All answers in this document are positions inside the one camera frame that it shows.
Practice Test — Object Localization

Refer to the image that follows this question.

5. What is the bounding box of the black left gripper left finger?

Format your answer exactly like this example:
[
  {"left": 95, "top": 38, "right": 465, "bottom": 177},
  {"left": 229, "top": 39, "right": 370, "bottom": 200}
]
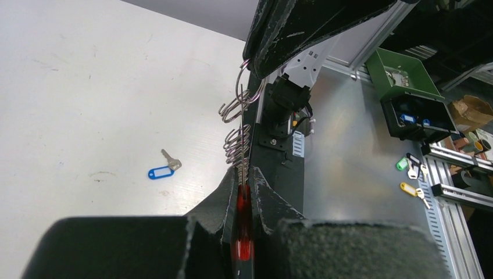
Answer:
[{"left": 22, "top": 169, "right": 236, "bottom": 278}]

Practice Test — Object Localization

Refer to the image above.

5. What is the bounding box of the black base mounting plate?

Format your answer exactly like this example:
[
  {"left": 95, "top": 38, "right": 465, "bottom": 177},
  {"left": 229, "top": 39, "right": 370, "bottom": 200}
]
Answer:
[{"left": 244, "top": 74, "right": 310, "bottom": 213}]

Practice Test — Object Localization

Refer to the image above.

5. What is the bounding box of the right white cable duct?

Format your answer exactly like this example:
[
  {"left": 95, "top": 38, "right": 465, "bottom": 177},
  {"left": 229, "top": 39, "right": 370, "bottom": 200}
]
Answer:
[{"left": 292, "top": 131, "right": 305, "bottom": 158}]

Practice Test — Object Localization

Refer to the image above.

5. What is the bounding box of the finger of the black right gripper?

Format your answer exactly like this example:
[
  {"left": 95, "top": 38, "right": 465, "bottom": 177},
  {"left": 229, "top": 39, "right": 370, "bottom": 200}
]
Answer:
[
  {"left": 242, "top": 1, "right": 293, "bottom": 67},
  {"left": 250, "top": 0, "right": 395, "bottom": 78}
]

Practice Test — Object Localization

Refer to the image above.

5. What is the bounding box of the yellow key tag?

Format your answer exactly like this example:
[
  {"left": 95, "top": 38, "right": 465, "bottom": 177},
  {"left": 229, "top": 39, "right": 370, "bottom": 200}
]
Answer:
[{"left": 399, "top": 182, "right": 417, "bottom": 197}]

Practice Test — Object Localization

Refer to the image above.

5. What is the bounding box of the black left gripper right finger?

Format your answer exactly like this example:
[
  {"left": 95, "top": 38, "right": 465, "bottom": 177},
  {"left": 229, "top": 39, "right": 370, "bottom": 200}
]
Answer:
[{"left": 249, "top": 167, "right": 450, "bottom": 278}]

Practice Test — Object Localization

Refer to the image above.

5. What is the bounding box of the black plastic bin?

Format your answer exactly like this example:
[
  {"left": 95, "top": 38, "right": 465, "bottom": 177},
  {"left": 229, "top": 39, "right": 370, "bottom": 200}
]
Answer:
[{"left": 380, "top": 93, "right": 459, "bottom": 144}]

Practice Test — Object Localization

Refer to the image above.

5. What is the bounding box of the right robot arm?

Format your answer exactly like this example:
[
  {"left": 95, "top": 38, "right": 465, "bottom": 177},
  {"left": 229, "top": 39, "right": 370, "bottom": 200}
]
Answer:
[{"left": 242, "top": 1, "right": 395, "bottom": 127}]

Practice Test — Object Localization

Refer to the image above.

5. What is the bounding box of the silver key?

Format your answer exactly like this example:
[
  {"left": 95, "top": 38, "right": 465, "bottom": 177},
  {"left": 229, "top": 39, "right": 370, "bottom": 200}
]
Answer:
[{"left": 161, "top": 149, "right": 182, "bottom": 171}]

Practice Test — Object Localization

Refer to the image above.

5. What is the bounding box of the metal key holder red handle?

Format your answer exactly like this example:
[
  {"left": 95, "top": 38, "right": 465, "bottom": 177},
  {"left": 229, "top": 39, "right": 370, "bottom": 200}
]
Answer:
[{"left": 218, "top": 59, "right": 260, "bottom": 278}]

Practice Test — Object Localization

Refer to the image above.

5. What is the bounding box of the green key tag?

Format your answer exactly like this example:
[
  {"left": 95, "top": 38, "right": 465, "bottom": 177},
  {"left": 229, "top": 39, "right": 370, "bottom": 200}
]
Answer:
[{"left": 395, "top": 157, "right": 409, "bottom": 171}]

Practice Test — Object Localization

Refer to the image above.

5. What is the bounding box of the green plastic bin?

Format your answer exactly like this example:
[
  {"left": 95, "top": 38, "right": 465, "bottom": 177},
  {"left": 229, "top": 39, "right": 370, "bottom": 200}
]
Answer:
[{"left": 365, "top": 48, "right": 444, "bottom": 100}]

